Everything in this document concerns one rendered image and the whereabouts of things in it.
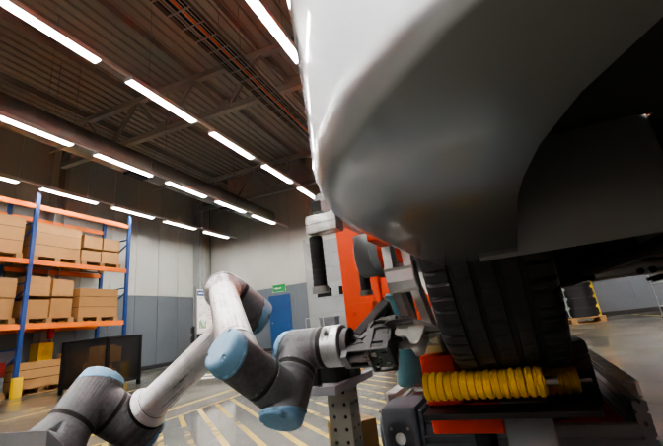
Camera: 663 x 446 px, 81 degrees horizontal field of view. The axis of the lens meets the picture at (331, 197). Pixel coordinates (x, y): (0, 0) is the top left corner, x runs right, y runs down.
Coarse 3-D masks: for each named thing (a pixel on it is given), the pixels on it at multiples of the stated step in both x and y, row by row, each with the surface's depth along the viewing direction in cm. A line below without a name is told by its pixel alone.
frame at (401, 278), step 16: (384, 256) 84; (384, 272) 83; (400, 272) 81; (416, 272) 82; (400, 288) 82; (416, 288) 81; (400, 304) 84; (416, 304) 83; (432, 320) 87; (432, 352) 89
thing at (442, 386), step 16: (512, 368) 81; (528, 368) 79; (416, 384) 88; (432, 384) 85; (448, 384) 83; (464, 384) 82; (480, 384) 81; (496, 384) 80; (512, 384) 78; (528, 384) 77; (544, 384) 76; (432, 400) 86
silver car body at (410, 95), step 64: (320, 0) 21; (384, 0) 17; (448, 0) 15; (512, 0) 14; (576, 0) 14; (640, 0) 14; (320, 64) 22; (384, 64) 17; (448, 64) 16; (512, 64) 17; (576, 64) 17; (640, 64) 43; (320, 128) 23; (384, 128) 20; (448, 128) 20; (512, 128) 20; (576, 128) 58; (640, 128) 55; (384, 192) 26; (448, 192) 26; (512, 192) 27; (576, 192) 56; (640, 192) 53; (448, 256) 54; (512, 256) 58
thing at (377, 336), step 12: (372, 324) 84; (384, 324) 83; (348, 336) 86; (360, 336) 85; (372, 336) 81; (384, 336) 81; (396, 336) 84; (348, 348) 83; (360, 348) 82; (372, 348) 78; (384, 348) 78; (396, 348) 82; (348, 360) 82; (360, 360) 81; (372, 360) 80; (384, 360) 79; (396, 360) 80
